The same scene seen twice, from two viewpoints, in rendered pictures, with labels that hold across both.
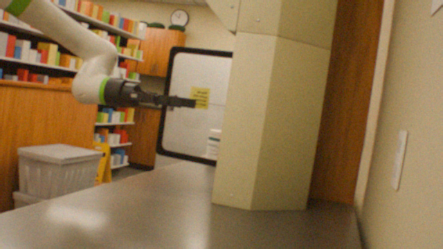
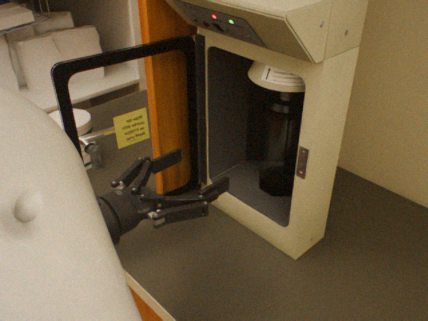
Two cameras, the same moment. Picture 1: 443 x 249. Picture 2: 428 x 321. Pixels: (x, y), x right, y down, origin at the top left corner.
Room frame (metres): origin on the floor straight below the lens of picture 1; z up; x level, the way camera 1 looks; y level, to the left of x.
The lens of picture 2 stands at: (0.99, 0.68, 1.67)
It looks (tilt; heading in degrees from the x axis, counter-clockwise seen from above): 34 degrees down; 302
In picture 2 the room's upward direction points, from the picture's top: straight up
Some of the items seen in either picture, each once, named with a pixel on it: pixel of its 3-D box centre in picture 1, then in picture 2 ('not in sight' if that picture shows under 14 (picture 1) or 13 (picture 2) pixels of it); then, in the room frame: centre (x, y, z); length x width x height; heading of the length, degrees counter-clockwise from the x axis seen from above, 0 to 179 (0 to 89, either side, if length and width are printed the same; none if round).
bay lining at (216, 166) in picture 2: not in sight; (283, 120); (1.34, -0.17, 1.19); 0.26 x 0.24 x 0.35; 166
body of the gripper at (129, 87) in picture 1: (139, 95); (130, 205); (1.43, 0.26, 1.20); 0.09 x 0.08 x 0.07; 76
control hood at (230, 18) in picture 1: (231, 23); (232, 18); (1.38, 0.01, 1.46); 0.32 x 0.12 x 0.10; 166
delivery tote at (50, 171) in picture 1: (60, 171); not in sight; (3.39, 1.16, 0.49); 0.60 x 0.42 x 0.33; 166
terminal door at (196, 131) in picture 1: (201, 106); (138, 137); (1.58, 0.07, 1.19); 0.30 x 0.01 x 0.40; 68
